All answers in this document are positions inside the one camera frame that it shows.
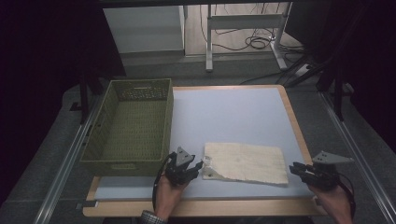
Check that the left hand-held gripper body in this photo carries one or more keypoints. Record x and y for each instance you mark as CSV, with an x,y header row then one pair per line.
x,y
177,169

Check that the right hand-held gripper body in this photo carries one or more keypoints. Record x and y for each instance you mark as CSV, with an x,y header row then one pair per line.
x,y
325,177

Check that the cream cloth towel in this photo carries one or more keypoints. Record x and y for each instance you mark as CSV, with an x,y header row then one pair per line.
x,y
246,163

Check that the green plastic basket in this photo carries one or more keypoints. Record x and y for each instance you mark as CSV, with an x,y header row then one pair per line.
x,y
134,130

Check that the wooden table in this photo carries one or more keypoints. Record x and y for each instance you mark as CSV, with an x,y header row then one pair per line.
x,y
218,209

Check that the checked left sleeve cuff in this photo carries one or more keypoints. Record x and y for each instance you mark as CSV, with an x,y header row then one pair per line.
x,y
152,217

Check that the white table mat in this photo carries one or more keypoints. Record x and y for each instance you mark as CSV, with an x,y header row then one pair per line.
x,y
233,118

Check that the grey tape piece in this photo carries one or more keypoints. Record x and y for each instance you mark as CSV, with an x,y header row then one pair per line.
x,y
88,204

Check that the white power strip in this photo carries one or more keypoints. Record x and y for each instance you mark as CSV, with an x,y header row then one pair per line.
x,y
302,70

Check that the black stand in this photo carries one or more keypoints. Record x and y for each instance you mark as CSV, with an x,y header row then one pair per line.
x,y
84,99

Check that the dark curtain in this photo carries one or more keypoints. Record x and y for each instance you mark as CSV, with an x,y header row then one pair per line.
x,y
367,62
37,77

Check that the white cabinet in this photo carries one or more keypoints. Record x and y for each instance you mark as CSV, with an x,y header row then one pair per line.
x,y
143,29

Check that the metal floor rail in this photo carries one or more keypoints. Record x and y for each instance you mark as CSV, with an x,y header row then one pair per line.
x,y
364,168
63,168

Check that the white metal desk frame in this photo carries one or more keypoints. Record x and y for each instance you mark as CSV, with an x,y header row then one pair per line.
x,y
243,21

